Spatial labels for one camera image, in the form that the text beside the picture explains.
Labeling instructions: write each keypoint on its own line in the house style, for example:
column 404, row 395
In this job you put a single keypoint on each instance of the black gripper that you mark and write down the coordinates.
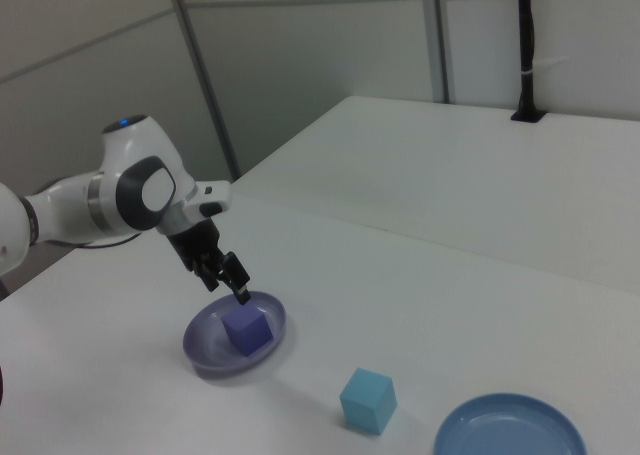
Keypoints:
column 197, row 242

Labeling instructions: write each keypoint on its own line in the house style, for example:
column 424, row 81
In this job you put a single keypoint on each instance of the purple cube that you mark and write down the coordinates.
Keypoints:
column 247, row 330

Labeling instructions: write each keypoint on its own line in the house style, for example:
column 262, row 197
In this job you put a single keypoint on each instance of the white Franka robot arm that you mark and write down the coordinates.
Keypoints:
column 150, row 195

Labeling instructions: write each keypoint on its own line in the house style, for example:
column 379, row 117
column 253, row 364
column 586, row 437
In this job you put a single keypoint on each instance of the purple plate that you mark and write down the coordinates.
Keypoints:
column 205, row 345

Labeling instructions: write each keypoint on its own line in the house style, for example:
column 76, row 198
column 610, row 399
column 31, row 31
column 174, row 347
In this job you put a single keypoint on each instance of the cyan cube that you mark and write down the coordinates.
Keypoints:
column 367, row 405

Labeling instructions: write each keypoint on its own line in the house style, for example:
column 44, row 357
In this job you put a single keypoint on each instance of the blue plate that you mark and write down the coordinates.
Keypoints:
column 510, row 427

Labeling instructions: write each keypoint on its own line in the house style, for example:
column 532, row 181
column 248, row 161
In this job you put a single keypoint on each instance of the black pole with clamp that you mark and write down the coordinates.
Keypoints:
column 525, row 50

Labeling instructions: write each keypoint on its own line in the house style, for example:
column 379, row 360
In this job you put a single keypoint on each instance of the grey partition post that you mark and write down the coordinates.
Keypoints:
column 442, row 40
column 205, row 75

